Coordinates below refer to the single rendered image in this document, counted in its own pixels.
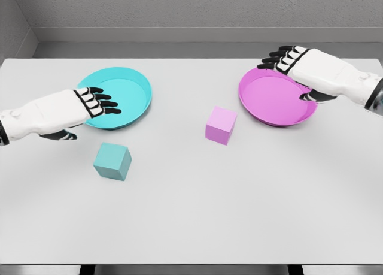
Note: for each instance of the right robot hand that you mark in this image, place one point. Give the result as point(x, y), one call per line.
point(317, 71)

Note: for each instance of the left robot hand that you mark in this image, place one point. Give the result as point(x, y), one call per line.
point(63, 108)

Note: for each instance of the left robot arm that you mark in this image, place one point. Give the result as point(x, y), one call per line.
point(18, 123)

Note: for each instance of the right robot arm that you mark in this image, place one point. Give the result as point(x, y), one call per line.
point(368, 89)

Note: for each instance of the pink plate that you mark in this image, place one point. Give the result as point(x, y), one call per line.
point(272, 98)

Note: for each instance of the cyan plate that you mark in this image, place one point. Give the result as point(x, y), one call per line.
point(128, 98)

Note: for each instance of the cyan block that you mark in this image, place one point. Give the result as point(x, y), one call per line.
point(112, 161)

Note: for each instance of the pink block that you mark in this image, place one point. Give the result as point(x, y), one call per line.
point(221, 125)

